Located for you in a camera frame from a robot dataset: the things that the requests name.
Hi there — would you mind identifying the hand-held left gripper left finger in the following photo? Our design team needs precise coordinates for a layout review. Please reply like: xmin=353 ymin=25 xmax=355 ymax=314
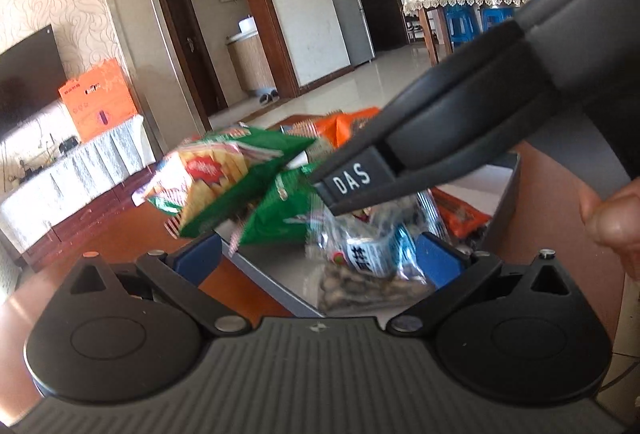
xmin=55 ymin=233 xmax=249 ymax=336

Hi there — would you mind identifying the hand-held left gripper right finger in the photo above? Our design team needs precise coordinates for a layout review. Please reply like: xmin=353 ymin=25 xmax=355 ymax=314
xmin=389 ymin=233 xmax=589 ymax=336

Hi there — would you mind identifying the long orange bar packet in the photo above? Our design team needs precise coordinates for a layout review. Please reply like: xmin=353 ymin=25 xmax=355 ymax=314
xmin=431 ymin=186 xmax=493 ymax=241

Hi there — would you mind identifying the clear sunflower seed packet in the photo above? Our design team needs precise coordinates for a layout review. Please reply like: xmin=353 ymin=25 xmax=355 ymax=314
xmin=306 ymin=191 xmax=448 ymax=315

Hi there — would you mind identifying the green chip bag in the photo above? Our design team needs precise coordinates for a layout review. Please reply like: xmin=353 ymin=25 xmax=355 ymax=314
xmin=131 ymin=125 xmax=317 ymax=239
xmin=231 ymin=163 xmax=328 ymax=247

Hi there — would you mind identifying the grey shallow box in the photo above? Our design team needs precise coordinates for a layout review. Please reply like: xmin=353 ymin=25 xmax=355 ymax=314
xmin=222 ymin=151 xmax=522 ymax=319

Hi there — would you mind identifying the square orange snack packet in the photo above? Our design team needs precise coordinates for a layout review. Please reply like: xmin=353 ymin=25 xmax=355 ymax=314
xmin=314 ymin=108 xmax=382 ymax=151

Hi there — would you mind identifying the person's right hand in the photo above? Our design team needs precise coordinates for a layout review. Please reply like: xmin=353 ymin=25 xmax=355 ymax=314
xmin=579 ymin=178 xmax=640 ymax=278

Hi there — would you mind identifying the blue plastic stool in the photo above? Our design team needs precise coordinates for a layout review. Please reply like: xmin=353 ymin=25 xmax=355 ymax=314
xmin=444 ymin=8 xmax=482 ymax=48
xmin=481 ymin=6 xmax=516 ymax=33

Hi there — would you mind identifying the dark wooden television cabinet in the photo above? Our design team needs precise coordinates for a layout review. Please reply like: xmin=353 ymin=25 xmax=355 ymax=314
xmin=19 ymin=174 xmax=153 ymax=272

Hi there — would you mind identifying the white patterned cloth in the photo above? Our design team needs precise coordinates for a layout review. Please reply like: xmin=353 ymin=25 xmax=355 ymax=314
xmin=0 ymin=116 xmax=159 ymax=255

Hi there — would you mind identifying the grey refrigerator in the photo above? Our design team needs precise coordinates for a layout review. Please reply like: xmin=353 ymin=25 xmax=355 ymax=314
xmin=319 ymin=0 xmax=377 ymax=67

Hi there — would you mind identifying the orange cardboard gift box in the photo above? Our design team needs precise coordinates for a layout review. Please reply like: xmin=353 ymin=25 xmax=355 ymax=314
xmin=57 ymin=58 xmax=139 ymax=143

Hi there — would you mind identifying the wooden kitchen cabinet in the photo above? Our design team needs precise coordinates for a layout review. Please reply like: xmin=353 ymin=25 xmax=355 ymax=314
xmin=226 ymin=35 xmax=276 ymax=93

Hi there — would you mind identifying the dark wooden door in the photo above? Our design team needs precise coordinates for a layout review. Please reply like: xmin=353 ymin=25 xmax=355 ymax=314
xmin=157 ymin=0 xmax=227 ymax=115

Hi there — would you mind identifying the black flat television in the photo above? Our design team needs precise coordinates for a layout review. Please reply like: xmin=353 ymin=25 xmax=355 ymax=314
xmin=0 ymin=26 xmax=64 ymax=141

